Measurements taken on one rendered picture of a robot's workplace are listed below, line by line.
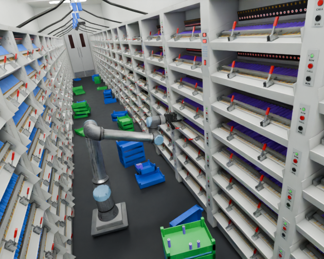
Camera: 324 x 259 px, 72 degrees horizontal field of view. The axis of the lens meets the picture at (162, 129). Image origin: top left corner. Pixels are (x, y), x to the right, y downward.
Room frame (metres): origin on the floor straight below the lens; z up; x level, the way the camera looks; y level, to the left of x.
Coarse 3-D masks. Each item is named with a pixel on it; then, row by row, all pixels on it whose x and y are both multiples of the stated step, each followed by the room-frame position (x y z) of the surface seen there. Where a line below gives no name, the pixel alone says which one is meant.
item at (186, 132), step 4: (176, 124) 2.01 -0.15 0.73; (180, 124) 1.99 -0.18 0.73; (180, 128) 1.91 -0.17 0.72; (184, 132) 1.82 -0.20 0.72; (188, 132) 1.80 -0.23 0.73; (188, 136) 1.75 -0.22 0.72; (192, 136) 1.71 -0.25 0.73; (192, 140) 1.68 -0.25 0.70; (200, 140) 1.61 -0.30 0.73; (196, 144) 1.62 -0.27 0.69; (200, 144) 1.56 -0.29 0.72; (204, 144) 1.48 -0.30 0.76; (200, 148) 1.57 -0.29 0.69; (204, 148) 1.48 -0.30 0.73
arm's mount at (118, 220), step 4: (116, 204) 1.70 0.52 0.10; (120, 204) 1.69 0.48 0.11; (120, 208) 1.63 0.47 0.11; (120, 212) 1.58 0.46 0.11; (116, 216) 1.54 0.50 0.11; (120, 216) 1.53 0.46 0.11; (112, 220) 1.50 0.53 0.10; (116, 220) 1.49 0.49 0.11; (120, 220) 1.49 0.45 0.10; (96, 224) 1.48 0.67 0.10; (100, 224) 1.47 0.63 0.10; (104, 224) 1.47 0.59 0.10; (108, 224) 1.47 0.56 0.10; (112, 224) 1.47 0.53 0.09; (116, 224) 1.48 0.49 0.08; (120, 224) 1.48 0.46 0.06; (100, 228) 1.45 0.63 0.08; (104, 228) 1.46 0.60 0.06
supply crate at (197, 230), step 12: (168, 228) 1.10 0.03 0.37; (180, 228) 1.11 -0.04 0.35; (192, 228) 1.12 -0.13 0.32; (204, 228) 1.11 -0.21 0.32; (180, 240) 1.03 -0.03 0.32; (192, 240) 1.02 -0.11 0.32; (204, 240) 1.01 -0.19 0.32; (168, 252) 0.90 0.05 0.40; (180, 252) 0.91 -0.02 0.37; (192, 252) 0.92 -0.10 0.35; (204, 252) 0.93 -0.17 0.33
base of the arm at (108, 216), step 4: (112, 208) 1.55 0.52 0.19; (116, 208) 1.59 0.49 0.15; (100, 212) 1.53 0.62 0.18; (104, 212) 1.51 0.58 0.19; (108, 212) 1.52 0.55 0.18; (112, 212) 1.53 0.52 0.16; (116, 212) 1.56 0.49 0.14; (100, 216) 1.53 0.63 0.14; (104, 216) 1.51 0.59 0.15; (108, 216) 1.51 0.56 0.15; (112, 216) 1.51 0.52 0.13; (100, 220) 1.51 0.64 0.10; (104, 220) 1.50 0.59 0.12; (108, 220) 1.50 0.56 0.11
